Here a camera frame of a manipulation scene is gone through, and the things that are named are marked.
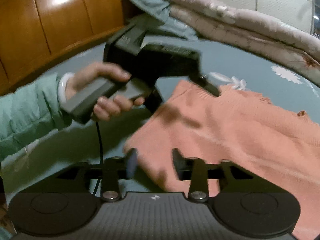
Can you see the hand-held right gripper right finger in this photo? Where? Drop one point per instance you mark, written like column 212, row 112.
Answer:
column 178, row 163

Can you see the white wardrobe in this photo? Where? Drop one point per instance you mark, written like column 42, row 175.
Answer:
column 275, row 2

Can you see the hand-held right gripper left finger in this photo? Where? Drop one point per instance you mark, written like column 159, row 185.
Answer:
column 131, row 163

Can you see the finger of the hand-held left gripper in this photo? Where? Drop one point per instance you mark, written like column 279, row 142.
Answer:
column 207, row 86

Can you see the person's left hand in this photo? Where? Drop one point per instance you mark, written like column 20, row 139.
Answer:
column 95, row 71

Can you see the folded floral quilt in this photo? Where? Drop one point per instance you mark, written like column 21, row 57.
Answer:
column 237, row 22

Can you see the wooden headboard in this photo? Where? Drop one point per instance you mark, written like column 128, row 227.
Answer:
column 62, row 17

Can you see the pink knit sweater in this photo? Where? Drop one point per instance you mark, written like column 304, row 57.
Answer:
column 225, row 135

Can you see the teal floral bed sheet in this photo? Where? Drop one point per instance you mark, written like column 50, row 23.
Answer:
column 237, row 61

